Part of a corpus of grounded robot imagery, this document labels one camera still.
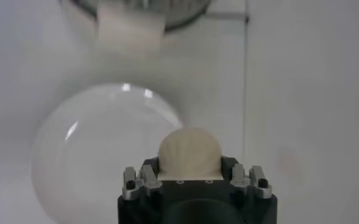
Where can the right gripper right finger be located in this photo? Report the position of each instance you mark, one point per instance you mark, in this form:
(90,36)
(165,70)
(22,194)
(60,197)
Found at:
(238,176)

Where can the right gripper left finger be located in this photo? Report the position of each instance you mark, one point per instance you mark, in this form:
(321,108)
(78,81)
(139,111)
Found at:
(147,179)

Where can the white steamed baozi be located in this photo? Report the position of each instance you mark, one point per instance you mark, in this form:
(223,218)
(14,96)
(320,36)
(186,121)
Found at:
(189,152)

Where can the stainless steel steamer basket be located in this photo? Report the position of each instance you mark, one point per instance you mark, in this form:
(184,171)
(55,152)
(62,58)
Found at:
(182,12)

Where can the white round plate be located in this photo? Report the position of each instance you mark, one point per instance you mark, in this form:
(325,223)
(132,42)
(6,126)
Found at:
(90,158)

